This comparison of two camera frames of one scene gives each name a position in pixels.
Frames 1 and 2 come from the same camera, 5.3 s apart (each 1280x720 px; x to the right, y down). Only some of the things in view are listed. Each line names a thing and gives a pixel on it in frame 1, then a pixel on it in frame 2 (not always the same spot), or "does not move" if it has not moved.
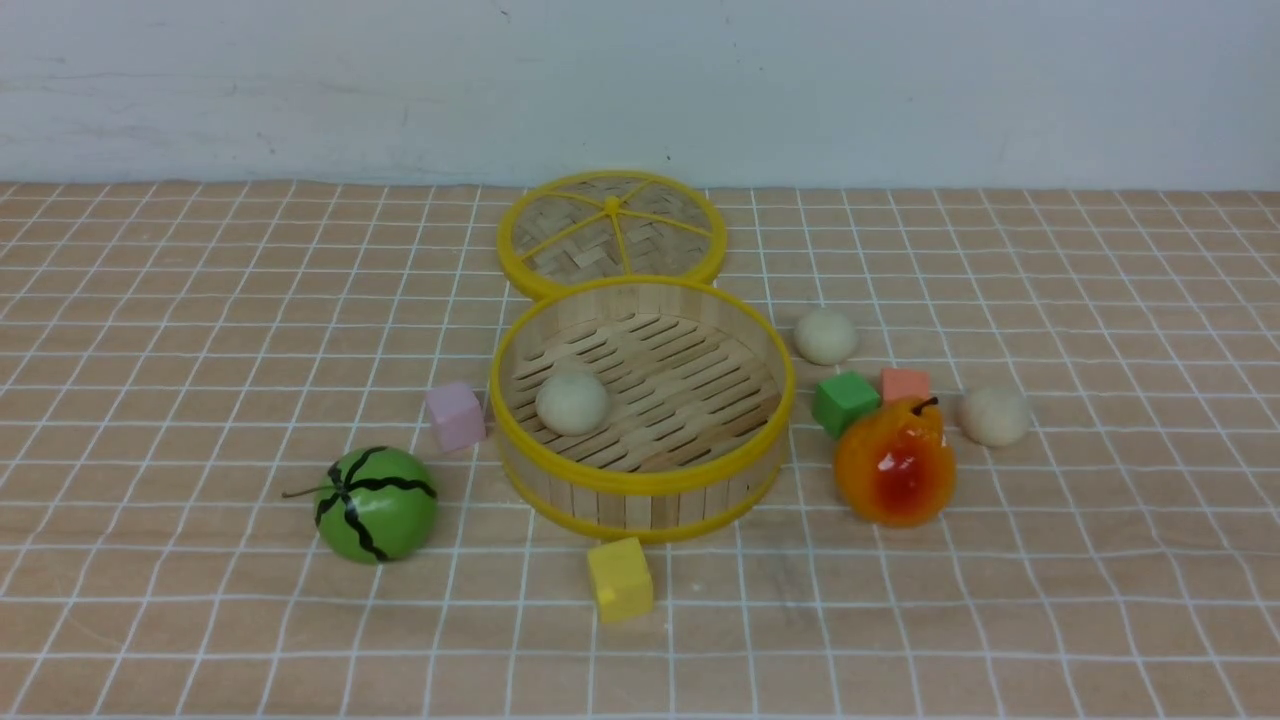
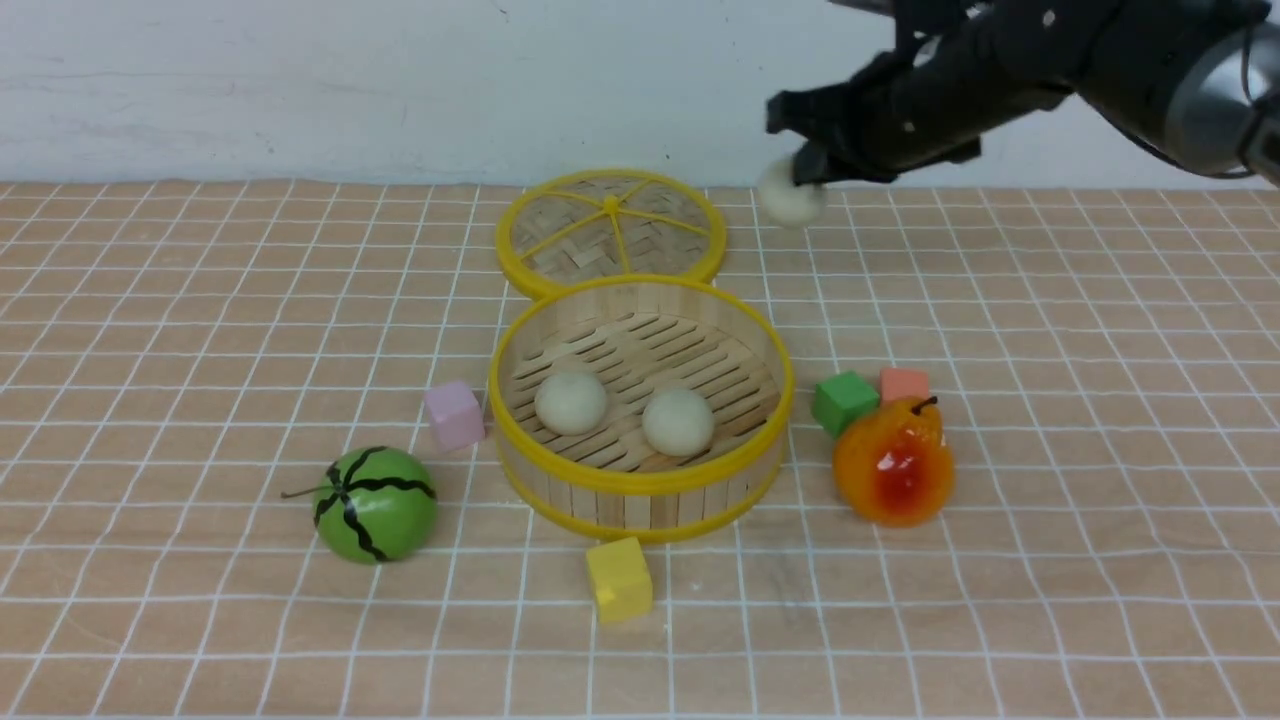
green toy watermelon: [375, 504] does not move
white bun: [996, 416] → [677, 422]
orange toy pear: [898, 469] does not move
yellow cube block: [622, 580] does not move
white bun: [572, 405] does not move
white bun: [826, 337] → [787, 202]
